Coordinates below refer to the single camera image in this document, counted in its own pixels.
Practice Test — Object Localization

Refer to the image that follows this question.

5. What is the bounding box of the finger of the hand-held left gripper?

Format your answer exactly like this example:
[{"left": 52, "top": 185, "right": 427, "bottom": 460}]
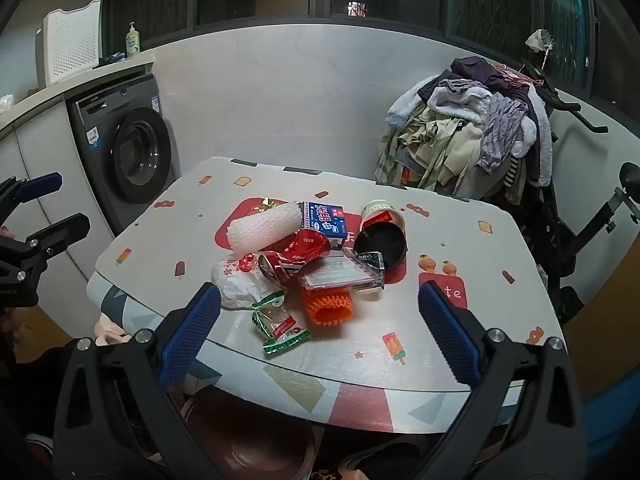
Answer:
[
  {"left": 0, "top": 212, "right": 92, "bottom": 286},
  {"left": 0, "top": 172, "right": 64, "bottom": 221}
]

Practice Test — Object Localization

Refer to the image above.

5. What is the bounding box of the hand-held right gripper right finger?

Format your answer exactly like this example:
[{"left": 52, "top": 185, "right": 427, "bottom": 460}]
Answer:
[{"left": 417, "top": 280, "right": 588, "bottom": 480}]

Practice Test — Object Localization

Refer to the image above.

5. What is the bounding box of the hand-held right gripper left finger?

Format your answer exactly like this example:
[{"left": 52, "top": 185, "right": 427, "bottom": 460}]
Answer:
[{"left": 52, "top": 282, "right": 223, "bottom": 480}]

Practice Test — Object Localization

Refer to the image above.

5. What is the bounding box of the white plastic bag red print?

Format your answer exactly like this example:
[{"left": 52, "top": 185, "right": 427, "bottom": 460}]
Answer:
[{"left": 210, "top": 255, "right": 273, "bottom": 311}]

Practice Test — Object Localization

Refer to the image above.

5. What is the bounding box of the grey washing machine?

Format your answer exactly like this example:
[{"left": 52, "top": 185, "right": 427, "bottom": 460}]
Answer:
[{"left": 66, "top": 74, "right": 178, "bottom": 236}]

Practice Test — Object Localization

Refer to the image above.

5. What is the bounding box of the green snack wrapper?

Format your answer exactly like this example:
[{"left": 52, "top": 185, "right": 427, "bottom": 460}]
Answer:
[{"left": 250, "top": 292, "right": 311, "bottom": 357}]

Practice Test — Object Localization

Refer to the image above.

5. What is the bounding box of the printed tablecloth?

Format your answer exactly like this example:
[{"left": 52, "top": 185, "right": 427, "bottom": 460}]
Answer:
[{"left": 86, "top": 156, "right": 568, "bottom": 436}]

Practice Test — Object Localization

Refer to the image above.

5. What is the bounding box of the crushed red soda can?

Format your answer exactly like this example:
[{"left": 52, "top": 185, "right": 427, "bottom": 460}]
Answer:
[{"left": 257, "top": 251, "right": 306, "bottom": 283}]

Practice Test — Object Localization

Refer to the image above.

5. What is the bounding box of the black round bowl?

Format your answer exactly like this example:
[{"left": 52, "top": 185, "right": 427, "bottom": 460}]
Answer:
[{"left": 352, "top": 222, "right": 409, "bottom": 281}]

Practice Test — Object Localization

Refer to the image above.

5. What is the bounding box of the white foam fruit net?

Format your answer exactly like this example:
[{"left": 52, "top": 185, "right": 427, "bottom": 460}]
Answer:
[{"left": 227, "top": 201, "right": 306, "bottom": 253}]

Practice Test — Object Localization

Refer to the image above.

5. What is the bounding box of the orange foam fruit net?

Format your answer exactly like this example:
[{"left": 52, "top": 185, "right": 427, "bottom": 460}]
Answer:
[{"left": 300, "top": 287, "right": 354, "bottom": 329}]

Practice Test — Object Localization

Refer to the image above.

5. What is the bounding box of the paper bowl red label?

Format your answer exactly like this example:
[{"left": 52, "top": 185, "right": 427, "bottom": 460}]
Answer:
[{"left": 360, "top": 199, "right": 406, "bottom": 231}]

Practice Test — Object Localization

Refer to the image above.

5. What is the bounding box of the white laundry basket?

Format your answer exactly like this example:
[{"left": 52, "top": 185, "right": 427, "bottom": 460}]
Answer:
[{"left": 35, "top": 0, "right": 103, "bottom": 90}]

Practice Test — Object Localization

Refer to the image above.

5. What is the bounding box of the black exercise bike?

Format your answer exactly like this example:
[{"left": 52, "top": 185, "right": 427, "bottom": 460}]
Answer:
[{"left": 500, "top": 60, "right": 640, "bottom": 326}]

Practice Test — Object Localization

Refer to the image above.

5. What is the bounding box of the red foil wrapper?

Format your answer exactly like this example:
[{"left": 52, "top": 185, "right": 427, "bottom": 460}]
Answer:
[{"left": 294, "top": 228, "right": 333, "bottom": 262}]

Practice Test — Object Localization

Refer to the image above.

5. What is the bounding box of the blue and white carton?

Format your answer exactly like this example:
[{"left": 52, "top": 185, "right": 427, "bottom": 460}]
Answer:
[{"left": 302, "top": 201, "right": 349, "bottom": 251}]

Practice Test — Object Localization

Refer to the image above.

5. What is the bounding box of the green soap pump bottle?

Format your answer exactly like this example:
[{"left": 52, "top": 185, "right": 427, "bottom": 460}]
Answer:
[{"left": 125, "top": 21, "right": 142, "bottom": 59}]

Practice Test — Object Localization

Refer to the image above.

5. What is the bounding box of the blue bucket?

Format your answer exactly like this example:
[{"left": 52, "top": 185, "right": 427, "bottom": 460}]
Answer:
[{"left": 580, "top": 390, "right": 640, "bottom": 463}]

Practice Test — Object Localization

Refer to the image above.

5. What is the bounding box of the pile of clothes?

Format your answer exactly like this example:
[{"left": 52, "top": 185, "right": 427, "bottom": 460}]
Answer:
[{"left": 375, "top": 56, "right": 553, "bottom": 200}]

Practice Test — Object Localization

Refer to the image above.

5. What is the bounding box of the white hanging cloth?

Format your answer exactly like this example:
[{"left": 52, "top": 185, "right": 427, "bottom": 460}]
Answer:
[{"left": 525, "top": 29, "right": 554, "bottom": 54}]

